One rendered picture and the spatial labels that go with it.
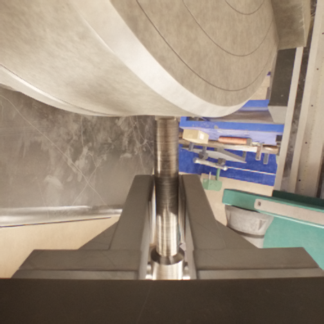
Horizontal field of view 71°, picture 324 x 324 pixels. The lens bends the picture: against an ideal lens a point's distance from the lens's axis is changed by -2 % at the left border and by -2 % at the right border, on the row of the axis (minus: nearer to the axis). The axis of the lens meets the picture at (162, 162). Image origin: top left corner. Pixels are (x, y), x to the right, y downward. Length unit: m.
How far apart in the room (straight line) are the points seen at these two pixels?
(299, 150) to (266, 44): 0.95
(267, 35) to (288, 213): 0.77
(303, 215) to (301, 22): 0.76
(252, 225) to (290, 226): 0.20
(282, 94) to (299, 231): 0.67
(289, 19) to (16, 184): 0.28
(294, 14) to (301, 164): 0.99
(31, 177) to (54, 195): 0.03
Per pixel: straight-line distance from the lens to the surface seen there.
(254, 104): 1.98
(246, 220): 0.93
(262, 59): 0.18
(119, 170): 0.35
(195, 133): 2.18
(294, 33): 0.22
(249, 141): 2.20
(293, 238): 1.09
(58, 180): 0.29
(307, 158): 1.16
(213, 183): 6.89
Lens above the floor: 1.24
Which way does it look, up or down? 1 degrees down
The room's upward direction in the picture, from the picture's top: 170 degrees counter-clockwise
